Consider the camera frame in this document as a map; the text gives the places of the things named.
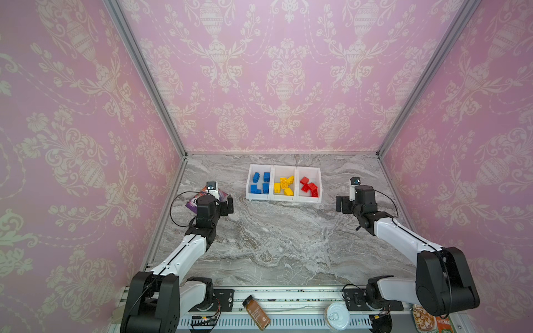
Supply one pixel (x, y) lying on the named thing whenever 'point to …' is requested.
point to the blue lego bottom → (266, 188)
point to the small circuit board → (202, 320)
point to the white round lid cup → (336, 316)
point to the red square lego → (305, 188)
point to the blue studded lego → (256, 177)
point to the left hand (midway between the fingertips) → (220, 196)
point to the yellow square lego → (288, 192)
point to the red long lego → (315, 192)
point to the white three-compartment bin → (293, 184)
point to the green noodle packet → (426, 322)
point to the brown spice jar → (259, 316)
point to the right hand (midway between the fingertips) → (349, 197)
